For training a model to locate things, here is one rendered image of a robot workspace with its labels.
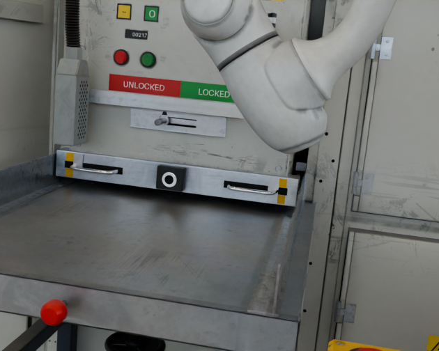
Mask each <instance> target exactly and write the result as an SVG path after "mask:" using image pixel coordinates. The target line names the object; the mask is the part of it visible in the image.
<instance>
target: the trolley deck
mask: <svg viewBox="0 0 439 351"><path fill-rule="evenodd" d="M284 207H285V205H276V204H270V203H260V202H254V201H244V200H238V199H232V198H222V197H216V196H206V195H200V194H190V193H185V192H174V191H169V190H163V189H152V188H147V187H136V186H131V185H120V184H114V183H109V182H98V181H93V180H82V179H81V180H78V181H77V182H74V183H72V184H70V185H67V186H65V187H62V188H60V189H58V190H56V191H54V192H51V193H49V194H46V195H44V196H41V197H40V198H37V199H35V200H32V201H30V202H28V203H25V204H23V205H21V206H18V207H16V208H13V209H12V210H9V211H7V212H5V213H2V214H0V312H4V313H12V314H15V315H23V316H28V317H32V318H40V319H42V318H41V316H40V310H41V308H42V306H43V305H44V304H45V303H46V302H48V301H49V300H51V299H59V300H61V301H63V300H66V301H67V302H68V305H67V306H66V307H67V310H68V314H67V317H66V319H65V320H64V321H63V322H64V323H68V324H73V325H80V326H85V327H92V328H97V329H104V330H109V331H113V332H120V333H125V334H133V335H138V336H145V337H149V338H157V339H161V340H166V341H173V342H178V343H185V344H190V345H198V346H202V347H206V348H214V349H218V350H226V351H297V348H298V338H299V333H300V323H301V317H302V307H303V302H304V296H305V286H306V280H307V270H308V265H309V255H310V249H311V239H312V234H313V228H314V217H315V211H316V202H315V203H305V204H304V207H303V211H302V216H301V220H300V225H299V229H298V235H297V238H296V242H295V247H294V251H293V257H292V260H291V266H290V270H289V273H288V278H287V282H286V287H285V291H284V296H283V300H282V306H281V309H280V313H279V317H272V316H268V315H260V314H255V313H248V312H247V309H248V306H249V303H250V301H251V298H252V295H253V293H254V289H255V287H256V284H257V281H258V280H259V276H260V273H261V270H262V268H263V265H264V262H265V259H266V257H267V255H268V251H269V249H270V245H271V244H272V240H273V237H274V236H275V232H276V230H277V227H278V224H279V221H280V219H281V216H282V213H283V211H284Z"/></svg>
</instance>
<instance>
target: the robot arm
mask: <svg viewBox="0 0 439 351"><path fill-rule="evenodd" d="M395 3H396V0H353V2H352V4H351V6H350V8H349V10H348V12H347V14H346V16H345V18H344V19H343V20H342V22H341V23H340V24H339V25H338V27H337V28H335V29H334V30H333V31H332V32H330V33H329V34H327V35H326V36H323V37H322V38H319V39H317V40H302V39H299V38H293V39H291V40H285V41H282V40H281V38H280V37H279V35H278V34H277V32H276V30H275V26H276V19H277V14H276V13H266V11H265V9H264V7H263V4H262V3H261V0H180V9H181V13H182V16H183V19H184V21H185V23H186V25H187V27H188V28H189V30H190V31H191V32H192V34H193V36H194V38H195V39H196V40H197V41H198V42H199V43H200V45H201V46H202V47H203V48H204V49H205V51H206V52H207V54H208V55H209V57H210V58H211V59H212V60H213V62H214V64H215V65H216V67H217V69H218V70H219V72H220V74H221V76H222V78H223V79H224V82H225V84H226V87H227V89H228V92H229V93H230V95H231V97H232V99H233V101H234V102H235V104H236V106H237V108H238V109H239V111H240V112H241V114H242V115H243V117H244V118H245V120H246V121H247V122H248V124H249V125H250V127H251V128H252V129H253V130H254V131H255V132H256V134H257V135H258V136H259V137H260V138H261V139H262V140H263V141H264V142H265V143H266V144H267V145H268V146H270V147H271V148H272V149H274V150H278V151H279V152H282V153H284V154H291V153H296V152H298V151H301V150H304V149H306V148H308V147H311V146H313V145H315V144H317V143H318V142H319V141H321V139H322V138H323V135H324V134H325V131H326V127H327V121H328V116H327V114H326V112H325V110H324V108H323V105H324V104H325V102H326V101H327V100H329V99H330V98H331V95H332V89H333V87H334V85H335V83H336V81H337V80H338V79H339V78H340V77H341V76H342V75H343V74H344V73H345V72H347V71H348V70H349V69H350V68H351V67H353V66H354V65H355V64H356V63H357V62H358V61H359V60H360V59H361V58H362V57H363V56H364V55H365V54H366V52H367V51H368V50H369V49H370V47H371V46H372V45H373V44H374V42H375V41H376V39H377V37H378V36H379V34H380V32H381V31H382V29H383V27H384V25H385V23H386V21H387V19H388V17H389V16H390V13H391V12H392V9H393V7H394V5H395Z"/></svg>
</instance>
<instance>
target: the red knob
mask: <svg viewBox="0 0 439 351"><path fill-rule="evenodd" d="M67 305H68V302H67V301H66V300H63V301H61V300H59V299H51V300H49V301H48V302H46V303H45V304H44V305H43V306H42V308H41V310H40V316H41V318H42V320H43V322H44V323H46V324H47V325H50V326H57V325H59V324H61V323H62V322H63V321H64V320H65V319H66V317H67V314H68V310H67V307H66V306H67Z"/></svg>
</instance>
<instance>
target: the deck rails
mask: <svg viewBox="0 0 439 351"><path fill-rule="evenodd" d="M305 176H306V173H305V174H304V177H303V179H302V184H301V187H300V191H299V194H298V198H297V201H296V204H295V207H292V206H286V205H285V207H284V211H283V213H282V216H281V219H280V221H279V224H278V227H277V230H276V232H275V236H274V237H273V240H272V244H271V245H270V249H269V251H268V255H267V257H266V259H265V262H264V265H263V268H262V270H261V273H260V276H259V280H258V281H257V284H256V287H255V289H254V293H253V295H252V298H251V301H250V303H249V306H248V309H247V312H248V313H255V314H260V315H268V316H272V317H279V313H280V309H281V306H282V300H283V296H284V291H285V287H286V282H287V278H288V273H289V270H290V266H291V260H292V257H293V251H294V247H295V242H296V238H297V235H298V229H299V225H300V220H301V216H302V211H303V207H304V204H305V201H303V194H304V188H305ZM78 180H81V179H77V178H67V177H61V176H56V153H54V154H51V155H47V156H44V157H40V158H38V159H33V160H31V161H27V162H24V163H21V164H17V165H14V166H9V167H7V168H4V169H0V214H2V213H5V212H7V211H9V210H12V209H13V208H16V207H18V206H21V205H23V204H25V203H28V202H30V201H32V200H35V199H37V198H40V197H41V196H44V195H46V194H49V193H51V192H54V191H56V190H58V189H60V188H62V187H65V186H67V185H70V184H72V183H74V182H77V181H78Z"/></svg>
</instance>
